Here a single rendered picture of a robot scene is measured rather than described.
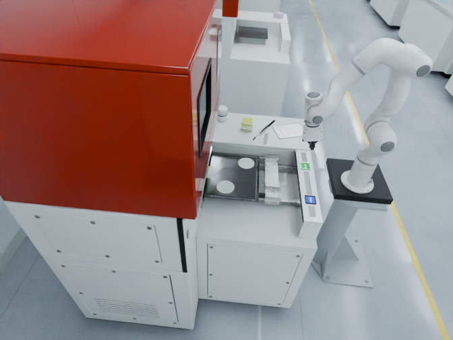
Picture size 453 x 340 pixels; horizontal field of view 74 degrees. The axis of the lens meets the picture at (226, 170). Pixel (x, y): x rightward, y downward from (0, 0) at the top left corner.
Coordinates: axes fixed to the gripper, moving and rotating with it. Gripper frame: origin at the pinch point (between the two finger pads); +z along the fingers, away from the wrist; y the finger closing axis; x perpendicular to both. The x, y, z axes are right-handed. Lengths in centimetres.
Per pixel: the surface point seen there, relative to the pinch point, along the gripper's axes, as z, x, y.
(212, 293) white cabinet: 81, -46, -67
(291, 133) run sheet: 13.0, 30.9, -9.4
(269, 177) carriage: 18.8, -3.9, -24.8
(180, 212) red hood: -27, -66, -55
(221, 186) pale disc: 11, -17, -51
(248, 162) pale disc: 14.2, 5.4, -37.1
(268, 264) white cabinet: 44, -46, -27
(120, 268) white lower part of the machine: 13, -66, -95
